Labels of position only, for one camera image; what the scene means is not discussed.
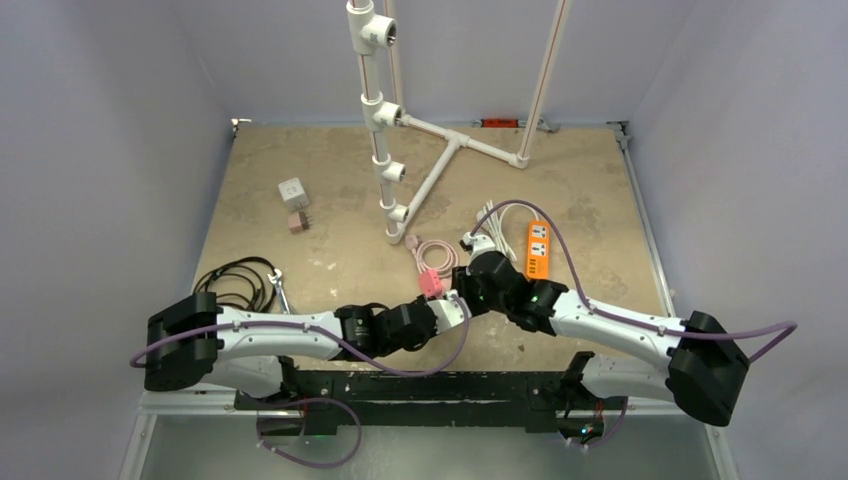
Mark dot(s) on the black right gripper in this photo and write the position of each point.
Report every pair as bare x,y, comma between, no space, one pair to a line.
477,266

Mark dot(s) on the orange power strip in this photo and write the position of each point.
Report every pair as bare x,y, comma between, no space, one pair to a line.
537,263

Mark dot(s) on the brown pink plug adapter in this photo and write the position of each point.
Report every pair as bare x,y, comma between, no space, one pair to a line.
298,222

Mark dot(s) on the white cube socket adapter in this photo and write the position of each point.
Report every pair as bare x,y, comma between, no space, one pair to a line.
293,194

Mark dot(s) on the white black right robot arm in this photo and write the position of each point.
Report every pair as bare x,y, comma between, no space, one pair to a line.
693,363

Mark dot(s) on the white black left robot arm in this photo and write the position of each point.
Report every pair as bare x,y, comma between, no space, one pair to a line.
199,340

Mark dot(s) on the silver open-end wrench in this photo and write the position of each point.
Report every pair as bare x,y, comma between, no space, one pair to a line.
275,278

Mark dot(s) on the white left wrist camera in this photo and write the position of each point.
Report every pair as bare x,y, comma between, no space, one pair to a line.
449,313

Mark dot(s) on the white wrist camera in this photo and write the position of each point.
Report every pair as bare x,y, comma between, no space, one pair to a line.
449,313
476,245

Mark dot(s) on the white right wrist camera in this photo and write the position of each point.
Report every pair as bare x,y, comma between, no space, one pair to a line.
476,245

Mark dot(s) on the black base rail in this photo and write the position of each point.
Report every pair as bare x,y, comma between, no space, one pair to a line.
537,402

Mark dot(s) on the white PVC pipe frame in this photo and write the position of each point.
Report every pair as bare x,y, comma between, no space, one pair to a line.
374,38

